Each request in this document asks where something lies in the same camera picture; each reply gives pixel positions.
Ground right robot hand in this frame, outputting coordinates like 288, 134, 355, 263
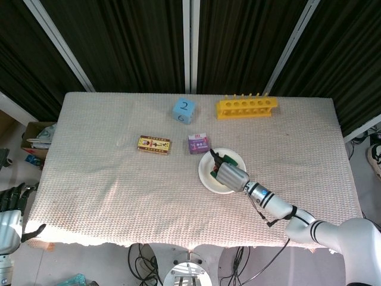
209, 148, 250, 193

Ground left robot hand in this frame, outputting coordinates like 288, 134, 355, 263
0, 182, 47, 256

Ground green yellow sponge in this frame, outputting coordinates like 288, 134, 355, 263
210, 154, 239, 179

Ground robot base column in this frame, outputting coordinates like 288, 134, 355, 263
148, 243, 223, 286

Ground white round plate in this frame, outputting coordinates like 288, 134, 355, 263
198, 147, 246, 195

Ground purple small box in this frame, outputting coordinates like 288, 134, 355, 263
188, 132, 210, 155

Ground blue snack packet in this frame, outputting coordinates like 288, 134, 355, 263
24, 154, 45, 170

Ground yellow test tube rack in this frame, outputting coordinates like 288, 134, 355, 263
216, 93, 280, 120

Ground blue number cube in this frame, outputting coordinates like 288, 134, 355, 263
172, 97, 197, 125

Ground white waffle tablecloth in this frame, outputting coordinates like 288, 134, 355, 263
23, 91, 363, 250

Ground yellow red card box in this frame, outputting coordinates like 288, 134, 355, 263
137, 135, 173, 155

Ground cardboard box with items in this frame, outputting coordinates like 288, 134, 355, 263
20, 121, 57, 150

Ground teal plastic bag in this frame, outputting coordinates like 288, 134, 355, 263
58, 273, 87, 286

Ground black white sneaker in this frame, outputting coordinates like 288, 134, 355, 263
366, 144, 381, 180

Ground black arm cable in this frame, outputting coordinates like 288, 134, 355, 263
238, 190, 295, 286

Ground black floor cables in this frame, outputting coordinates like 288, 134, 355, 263
127, 243, 163, 286

